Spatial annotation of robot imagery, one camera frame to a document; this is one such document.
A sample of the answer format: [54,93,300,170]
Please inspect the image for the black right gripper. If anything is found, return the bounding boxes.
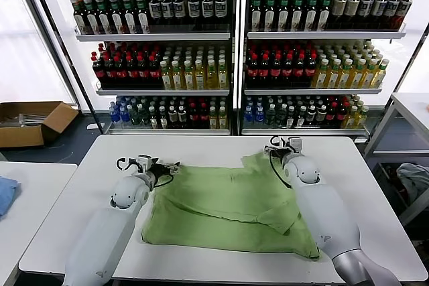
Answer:
[263,145,288,163]

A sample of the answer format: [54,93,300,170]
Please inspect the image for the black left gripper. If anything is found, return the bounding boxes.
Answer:
[149,161,182,184]

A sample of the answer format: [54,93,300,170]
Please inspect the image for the green polo shirt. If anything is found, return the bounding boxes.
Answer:
[139,151,322,262]

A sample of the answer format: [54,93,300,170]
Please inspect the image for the small yellow juice bottle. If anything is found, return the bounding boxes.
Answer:
[347,105,359,129]
[208,106,219,129]
[218,106,229,129]
[357,105,371,129]

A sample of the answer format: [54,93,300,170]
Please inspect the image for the red cap cola bottle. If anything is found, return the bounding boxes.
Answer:
[282,53,296,87]
[294,53,308,87]
[149,56,162,88]
[93,57,106,88]
[271,53,284,87]
[104,56,117,88]
[259,53,272,87]
[306,53,319,87]
[115,56,128,88]
[247,53,260,87]
[137,56,151,88]
[126,56,139,88]

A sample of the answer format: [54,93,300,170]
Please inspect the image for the white metal shelf rack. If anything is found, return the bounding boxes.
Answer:
[238,0,408,139]
[52,0,239,136]

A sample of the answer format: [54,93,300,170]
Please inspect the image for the green cap dark drink bottle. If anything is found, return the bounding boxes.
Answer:
[278,0,292,32]
[109,0,125,35]
[95,0,111,36]
[250,0,264,32]
[73,0,88,36]
[83,0,99,36]
[318,0,332,31]
[135,0,151,35]
[292,0,306,32]
[305,0,319,32]
[122,0,138,35]
[263,0,278,32]

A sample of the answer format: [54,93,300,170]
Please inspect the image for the red fabric piece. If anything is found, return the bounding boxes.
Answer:
[395,178,409,200]

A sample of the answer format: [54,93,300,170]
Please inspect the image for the white cap blue label bottle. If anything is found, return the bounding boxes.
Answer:
[385,0,400,31]
[148,0,162,27]
[359,0,373,31]
[161,0,174,27]
[214,0,227,27]
[200,0,215,27]
[187,0,201,27]
[373,0,387,31]
[173,0,188,27]
[398,0,414,31]

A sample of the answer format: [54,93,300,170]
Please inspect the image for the pale blue cloth bundle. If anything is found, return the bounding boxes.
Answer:
[395,162,429,207]

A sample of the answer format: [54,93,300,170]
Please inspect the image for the clear plastic packaging bundle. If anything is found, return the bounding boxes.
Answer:
[0,112,48,129]

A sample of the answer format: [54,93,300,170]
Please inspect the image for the brown cardboard box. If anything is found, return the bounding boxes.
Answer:
[0,100,80,149]

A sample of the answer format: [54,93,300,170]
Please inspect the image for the white cap beige label bottle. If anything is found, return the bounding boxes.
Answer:
[346,0,360,31]
[332,0,347,31]

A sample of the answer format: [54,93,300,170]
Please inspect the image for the black slanted window bar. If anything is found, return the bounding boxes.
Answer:
[388,24,429,102]
[13,0,105,134]

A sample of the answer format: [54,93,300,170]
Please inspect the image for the blue folded cloth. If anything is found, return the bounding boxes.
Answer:
[0,175,21,222]

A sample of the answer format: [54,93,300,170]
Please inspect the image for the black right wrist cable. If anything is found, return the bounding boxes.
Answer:
[269,135,293,190]

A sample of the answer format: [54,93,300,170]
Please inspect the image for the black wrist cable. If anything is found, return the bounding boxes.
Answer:
[115,156,138,175]
[269,135,293,190]

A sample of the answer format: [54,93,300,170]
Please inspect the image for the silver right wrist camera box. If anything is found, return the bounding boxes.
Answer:
[287,137,304,155]

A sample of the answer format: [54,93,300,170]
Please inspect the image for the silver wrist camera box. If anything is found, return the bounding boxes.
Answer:
[135,153,154,170]
[287,137,304,155]

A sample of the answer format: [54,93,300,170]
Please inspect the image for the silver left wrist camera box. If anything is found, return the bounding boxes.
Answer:
[135,153,154,170]

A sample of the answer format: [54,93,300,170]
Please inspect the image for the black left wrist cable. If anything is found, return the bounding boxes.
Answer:
[115,156,138,175]

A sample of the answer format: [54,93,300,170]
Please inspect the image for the grey frame white table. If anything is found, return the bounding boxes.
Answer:
[362,92,429,228]

